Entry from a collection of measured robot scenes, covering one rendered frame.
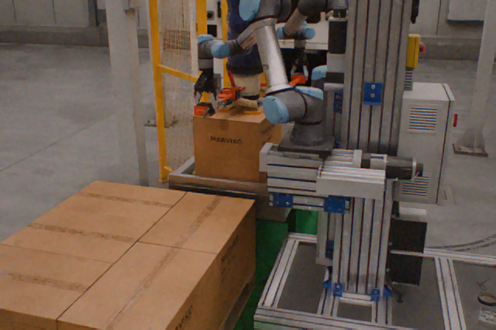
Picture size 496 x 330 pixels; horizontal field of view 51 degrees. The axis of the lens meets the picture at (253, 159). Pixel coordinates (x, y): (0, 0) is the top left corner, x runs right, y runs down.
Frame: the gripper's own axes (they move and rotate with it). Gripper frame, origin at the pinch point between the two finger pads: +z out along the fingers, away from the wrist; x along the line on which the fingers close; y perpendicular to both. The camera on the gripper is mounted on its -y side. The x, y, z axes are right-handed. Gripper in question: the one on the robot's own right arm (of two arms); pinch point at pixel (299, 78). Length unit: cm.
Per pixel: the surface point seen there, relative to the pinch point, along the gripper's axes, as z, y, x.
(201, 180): 48, 68, -39
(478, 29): 50, -833, 165
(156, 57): 2, -51, -130
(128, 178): 86, 1, -131
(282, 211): 61, 67, 9
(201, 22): -31, -7, -70
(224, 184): 49, 68, -25
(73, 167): 109, -54, -225
